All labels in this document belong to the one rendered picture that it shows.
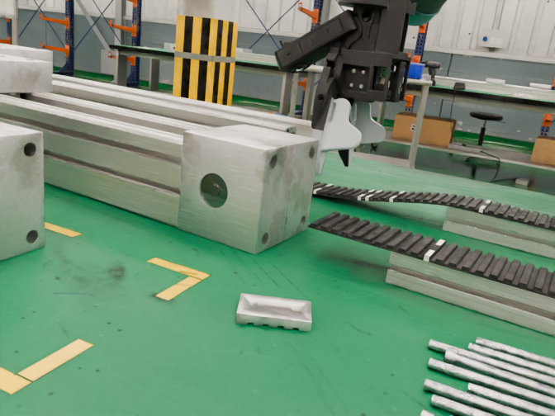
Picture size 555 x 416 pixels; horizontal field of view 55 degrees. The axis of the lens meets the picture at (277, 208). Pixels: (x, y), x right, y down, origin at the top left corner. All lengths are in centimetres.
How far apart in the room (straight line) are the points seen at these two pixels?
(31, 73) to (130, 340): 51
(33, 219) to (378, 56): 39
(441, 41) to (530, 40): 116
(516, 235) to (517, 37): 757
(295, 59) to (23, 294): 42
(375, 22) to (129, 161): 31
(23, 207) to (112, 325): 14
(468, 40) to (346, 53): 758
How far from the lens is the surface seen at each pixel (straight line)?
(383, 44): 63
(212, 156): 47
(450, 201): 63
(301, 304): 37
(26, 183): 45
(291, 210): 51
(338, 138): 62
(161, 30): 1028
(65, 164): 62
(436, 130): 545
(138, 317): 36
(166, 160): 52
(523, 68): 812
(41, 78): 79
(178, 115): 75
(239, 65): 591
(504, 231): 62
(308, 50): 66
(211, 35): 378
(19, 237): 45
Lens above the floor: 96
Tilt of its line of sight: 17 degrees down
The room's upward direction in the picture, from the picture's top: 7 degrees clockwise
